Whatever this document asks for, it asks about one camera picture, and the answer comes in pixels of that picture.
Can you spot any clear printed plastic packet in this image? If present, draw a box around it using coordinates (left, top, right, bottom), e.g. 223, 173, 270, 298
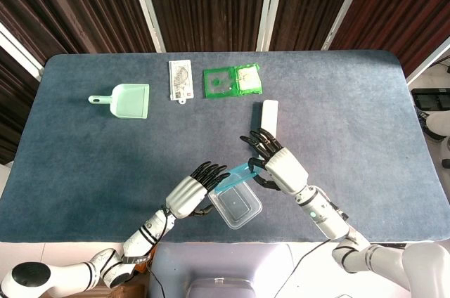
167, 60, 194, 105

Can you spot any dark brown screen panel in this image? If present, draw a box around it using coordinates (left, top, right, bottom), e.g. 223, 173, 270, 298
321, 0, 450, 84
256, 0, 373, 51
140, 0, 278, 53
0, 0, 166, 67

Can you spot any mint green plastic dustpan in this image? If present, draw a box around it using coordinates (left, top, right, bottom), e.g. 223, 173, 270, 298
87, 83, 150, 120

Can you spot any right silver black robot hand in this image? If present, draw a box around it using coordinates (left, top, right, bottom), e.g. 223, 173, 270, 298
240, 128, 310, 196

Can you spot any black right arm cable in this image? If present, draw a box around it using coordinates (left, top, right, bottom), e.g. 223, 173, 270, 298
272, 236, 349, 298

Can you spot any grey white robot torso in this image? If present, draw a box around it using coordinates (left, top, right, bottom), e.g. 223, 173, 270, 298
149, 241, 295, 298

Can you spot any blue table cloth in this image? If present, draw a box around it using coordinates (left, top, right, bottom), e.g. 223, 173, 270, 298
0, 50, 450, 245

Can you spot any white rounded machine part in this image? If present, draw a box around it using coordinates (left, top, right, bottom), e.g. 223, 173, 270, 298
421, 110, 450, 144

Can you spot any white toothbrush case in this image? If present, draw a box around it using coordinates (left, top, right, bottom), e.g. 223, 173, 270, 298
259, 99, 280, 138

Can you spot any blue translucent plastic container lid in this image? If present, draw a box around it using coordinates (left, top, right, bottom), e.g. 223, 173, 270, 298
213, 163, 263, 195

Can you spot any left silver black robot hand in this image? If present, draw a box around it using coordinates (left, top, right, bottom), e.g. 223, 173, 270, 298
165, 161, 231, 220

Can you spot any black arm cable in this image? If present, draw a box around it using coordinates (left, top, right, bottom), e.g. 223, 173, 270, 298
140, 208, 169, 298
272, 236, 349, 298

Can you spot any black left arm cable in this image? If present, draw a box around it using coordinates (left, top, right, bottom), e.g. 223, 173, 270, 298
140, 208, 169, 298

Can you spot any green plastic packet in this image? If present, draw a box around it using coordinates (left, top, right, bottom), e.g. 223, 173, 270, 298
202, 63, 264, 98

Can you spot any clear plastic container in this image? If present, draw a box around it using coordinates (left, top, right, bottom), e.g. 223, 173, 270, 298
207, 182, 264, 231

